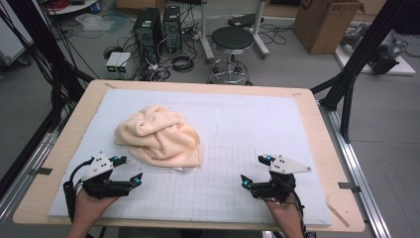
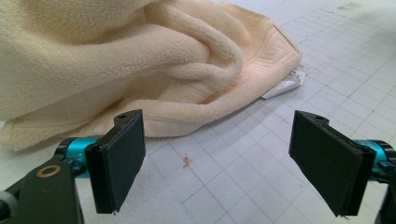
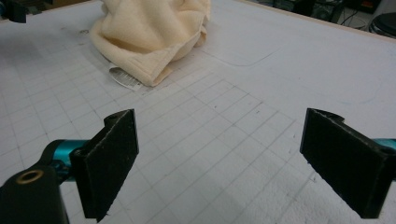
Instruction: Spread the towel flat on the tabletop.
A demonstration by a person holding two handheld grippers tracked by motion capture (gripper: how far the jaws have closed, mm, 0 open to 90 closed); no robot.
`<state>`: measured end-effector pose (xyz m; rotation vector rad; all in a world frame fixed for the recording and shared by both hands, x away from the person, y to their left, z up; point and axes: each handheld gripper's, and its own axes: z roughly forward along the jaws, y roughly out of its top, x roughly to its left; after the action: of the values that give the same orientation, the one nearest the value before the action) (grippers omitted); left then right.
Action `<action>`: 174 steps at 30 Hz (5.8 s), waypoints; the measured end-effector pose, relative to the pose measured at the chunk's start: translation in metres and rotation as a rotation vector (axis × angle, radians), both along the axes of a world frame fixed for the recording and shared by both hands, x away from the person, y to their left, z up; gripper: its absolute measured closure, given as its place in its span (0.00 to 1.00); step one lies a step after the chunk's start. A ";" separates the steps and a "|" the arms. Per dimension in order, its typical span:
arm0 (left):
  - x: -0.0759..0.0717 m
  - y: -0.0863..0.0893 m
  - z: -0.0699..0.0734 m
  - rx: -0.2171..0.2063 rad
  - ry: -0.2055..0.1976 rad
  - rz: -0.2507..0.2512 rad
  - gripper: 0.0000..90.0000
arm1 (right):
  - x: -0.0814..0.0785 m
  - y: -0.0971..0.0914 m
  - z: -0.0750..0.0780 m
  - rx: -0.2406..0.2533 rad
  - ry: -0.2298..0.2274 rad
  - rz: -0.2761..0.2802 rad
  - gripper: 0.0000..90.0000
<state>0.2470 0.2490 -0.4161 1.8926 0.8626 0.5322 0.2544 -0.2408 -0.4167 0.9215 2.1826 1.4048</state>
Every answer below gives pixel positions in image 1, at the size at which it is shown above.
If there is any thin wooden stick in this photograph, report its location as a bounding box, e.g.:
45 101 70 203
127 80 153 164
326 201 351 228

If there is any white power supply unit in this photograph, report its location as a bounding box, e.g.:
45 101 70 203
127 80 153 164
105 52 123 80
115 53 133 80

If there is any cream towel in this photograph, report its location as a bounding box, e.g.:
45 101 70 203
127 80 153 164
114 104 203 173

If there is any clear plastic bag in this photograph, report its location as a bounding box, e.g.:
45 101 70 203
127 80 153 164
74 13 115 33

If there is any white round table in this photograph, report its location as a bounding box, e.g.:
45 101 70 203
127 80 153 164
43 0 100 16

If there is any white foam mat with grid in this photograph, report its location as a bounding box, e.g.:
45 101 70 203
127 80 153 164
48 88 333 227

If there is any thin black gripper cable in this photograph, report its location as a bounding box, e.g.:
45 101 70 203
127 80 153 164
286 180 309 238

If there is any aluminium rail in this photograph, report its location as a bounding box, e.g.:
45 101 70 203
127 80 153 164
0 132 58 220
318 100 392 238

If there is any black sleeved gripper cable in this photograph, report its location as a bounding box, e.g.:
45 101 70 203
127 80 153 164
62 158 95 223

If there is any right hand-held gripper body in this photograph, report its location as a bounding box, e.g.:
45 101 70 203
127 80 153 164
252 155 312 203

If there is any person's right hand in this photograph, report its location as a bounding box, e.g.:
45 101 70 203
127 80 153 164
263 197 304 233

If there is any wide black computer tower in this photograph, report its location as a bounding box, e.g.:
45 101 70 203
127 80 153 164
133 8 163 64

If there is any grey tape piece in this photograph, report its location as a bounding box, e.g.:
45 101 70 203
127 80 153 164
29 167 53 177
338 181 362 193

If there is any black frame stand with cables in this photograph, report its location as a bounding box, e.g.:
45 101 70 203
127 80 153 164
0 0 95 133

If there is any narrow black computer tower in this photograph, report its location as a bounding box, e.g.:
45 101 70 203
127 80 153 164
161 5 183 54

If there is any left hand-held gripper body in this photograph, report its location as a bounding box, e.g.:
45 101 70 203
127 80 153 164
80 152 132 200

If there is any flat black case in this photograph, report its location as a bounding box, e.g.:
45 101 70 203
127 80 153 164
227 13 265 28

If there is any person's left hand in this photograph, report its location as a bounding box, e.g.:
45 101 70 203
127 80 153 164
73 190 120 229

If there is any coil of black cable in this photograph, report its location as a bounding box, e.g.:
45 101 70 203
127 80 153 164
170 52 196 73

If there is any white desk leg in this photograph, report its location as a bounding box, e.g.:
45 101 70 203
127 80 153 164
252 0 270 60
199 0 216 63

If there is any black round stool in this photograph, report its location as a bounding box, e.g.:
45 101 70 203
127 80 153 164
207 26 255 86

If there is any large cardboard box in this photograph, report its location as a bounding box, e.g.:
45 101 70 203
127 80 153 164
292 0 365 56

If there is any white board with robot parts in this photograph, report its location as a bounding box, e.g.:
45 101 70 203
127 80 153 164
334 23 417 76

